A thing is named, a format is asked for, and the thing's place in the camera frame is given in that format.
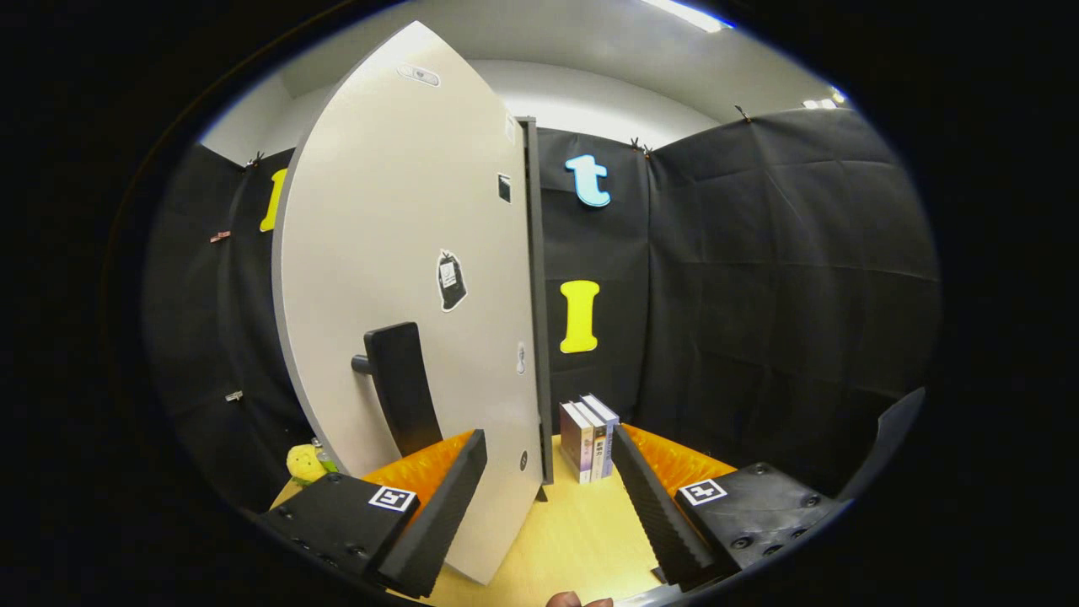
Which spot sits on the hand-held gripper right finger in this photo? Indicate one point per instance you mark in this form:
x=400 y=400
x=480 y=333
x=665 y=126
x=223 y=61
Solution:
x=653 y=514

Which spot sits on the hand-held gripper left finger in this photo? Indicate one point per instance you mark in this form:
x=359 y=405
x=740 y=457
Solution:
x=442 y=523

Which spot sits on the yellow plush toy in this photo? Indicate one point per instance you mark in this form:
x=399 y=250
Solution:
x=302 y=465

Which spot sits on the black backdrop cloth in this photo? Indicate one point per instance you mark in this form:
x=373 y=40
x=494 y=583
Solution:
x=784 y=295

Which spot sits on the white spine book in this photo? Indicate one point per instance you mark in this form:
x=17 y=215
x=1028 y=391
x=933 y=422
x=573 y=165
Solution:
x=598 y=443

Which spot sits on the long ceiling light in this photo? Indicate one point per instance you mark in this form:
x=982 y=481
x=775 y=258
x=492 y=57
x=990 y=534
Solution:
x=687 y=14

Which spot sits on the small ceiling light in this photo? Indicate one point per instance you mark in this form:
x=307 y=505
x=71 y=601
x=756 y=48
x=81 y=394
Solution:
x=826 y=99

